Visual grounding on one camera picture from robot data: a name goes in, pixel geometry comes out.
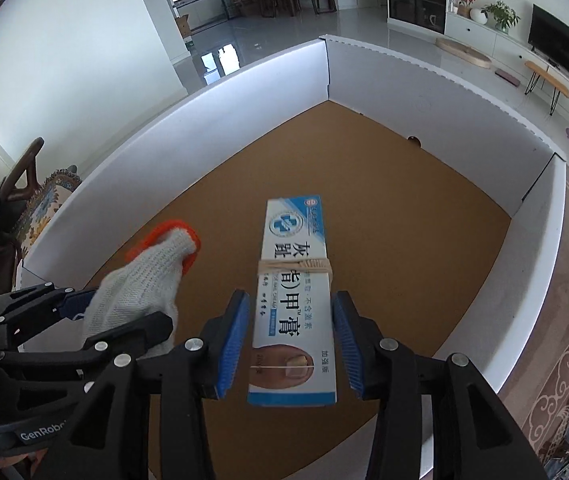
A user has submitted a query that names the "wooden bench with metal legs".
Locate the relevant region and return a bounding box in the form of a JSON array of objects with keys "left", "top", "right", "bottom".
[{"left": 523, "top": 60, "right": 569, "bottom": 117}]

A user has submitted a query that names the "white television cabinet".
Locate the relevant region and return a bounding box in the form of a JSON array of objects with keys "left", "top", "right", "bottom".
[{"left": 445, "top": 10, "right": 569, "bottom": 128}]

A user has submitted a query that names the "dark wooden armchair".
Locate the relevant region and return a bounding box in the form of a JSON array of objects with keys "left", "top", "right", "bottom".
[{"left": 2, "top": 137, "right": 45, "bottom": 202}]

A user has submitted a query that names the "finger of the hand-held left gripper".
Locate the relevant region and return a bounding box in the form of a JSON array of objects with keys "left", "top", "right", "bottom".
[
  {"left": 0, "top": 282, "right": 100, "bottom": 326},
  {"left": 0, "top": 311, "right": 174, "bottom": 382}
]

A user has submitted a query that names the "round wooden floor board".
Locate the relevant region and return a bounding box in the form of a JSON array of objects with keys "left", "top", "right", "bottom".
[{"left": 435, "top": 36, "right": 493, "bottom": 69}]

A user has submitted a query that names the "green potted plant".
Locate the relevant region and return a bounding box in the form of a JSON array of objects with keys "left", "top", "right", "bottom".
[{"left": 482, "top": 1, "right": 520, "bottom": 35}]

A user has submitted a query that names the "blue white ointment box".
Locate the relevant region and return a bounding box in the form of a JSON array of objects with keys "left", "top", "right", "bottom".
[{"left": 247, "top": 195, "right": 339, "bottom": 407}]

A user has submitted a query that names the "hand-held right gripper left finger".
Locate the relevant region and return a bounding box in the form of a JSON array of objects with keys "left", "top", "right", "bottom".
[{"left": 39, "top": 288, "right": 251, "bottom": 480}]

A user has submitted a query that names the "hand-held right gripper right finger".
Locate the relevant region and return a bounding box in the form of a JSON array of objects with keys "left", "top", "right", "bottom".
[{"left": 331, "top": 290, "right": 548, "bottom": 480}]

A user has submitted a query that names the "black television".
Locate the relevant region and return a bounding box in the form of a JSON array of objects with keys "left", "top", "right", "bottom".
[{"left": 528, "top": 4, "right": 569, "bottom": 102}]

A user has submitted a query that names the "white knit work glove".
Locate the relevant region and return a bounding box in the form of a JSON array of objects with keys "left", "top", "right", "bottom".
[{"left": 80, "top": 219, "right": 201, "bottom": 361}]

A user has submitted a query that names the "white cardboard box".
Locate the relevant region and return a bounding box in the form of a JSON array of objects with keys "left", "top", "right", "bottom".
[{"left": 14, "top": 35, "right": 568, "bottom": 480}]

